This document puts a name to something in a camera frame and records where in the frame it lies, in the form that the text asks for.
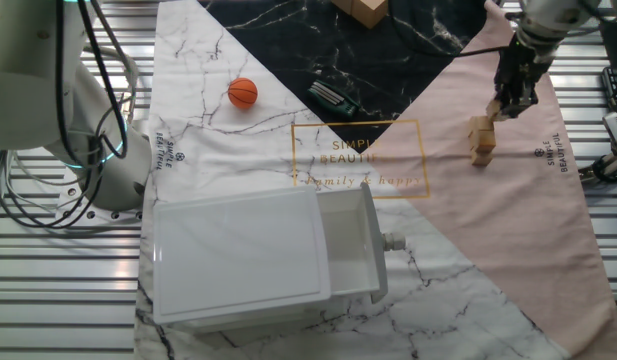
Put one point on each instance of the black flat panel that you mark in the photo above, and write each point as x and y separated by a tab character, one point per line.
615	50

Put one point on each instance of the silver ribbed depth camera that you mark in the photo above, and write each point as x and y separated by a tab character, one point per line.
616	132

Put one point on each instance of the small wooden cube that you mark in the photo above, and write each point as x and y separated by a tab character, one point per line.
492	109
482	159
483	140
480	123

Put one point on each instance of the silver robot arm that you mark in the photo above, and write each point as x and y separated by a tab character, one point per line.
108	160

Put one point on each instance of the marble and pink tablecloth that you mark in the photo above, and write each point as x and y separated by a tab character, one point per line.
513	250

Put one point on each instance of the orange mini basketball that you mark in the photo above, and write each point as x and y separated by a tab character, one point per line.
242	94

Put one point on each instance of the large wooden block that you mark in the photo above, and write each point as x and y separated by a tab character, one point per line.
370	10
341	4

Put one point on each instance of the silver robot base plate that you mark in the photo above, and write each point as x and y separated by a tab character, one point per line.
103	215

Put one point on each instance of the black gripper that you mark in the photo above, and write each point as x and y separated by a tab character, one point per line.
520	70

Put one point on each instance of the white drawer cabinet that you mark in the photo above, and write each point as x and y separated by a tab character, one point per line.
238	250

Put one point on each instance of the white drawer with knob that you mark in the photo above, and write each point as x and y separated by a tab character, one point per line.
348	240

